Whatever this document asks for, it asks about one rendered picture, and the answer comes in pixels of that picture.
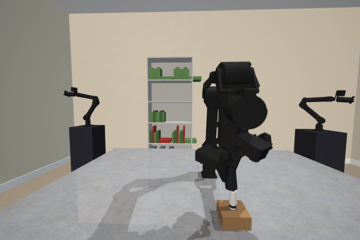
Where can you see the tan wooden block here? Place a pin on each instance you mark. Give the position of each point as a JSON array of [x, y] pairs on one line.
[[238, 219]]

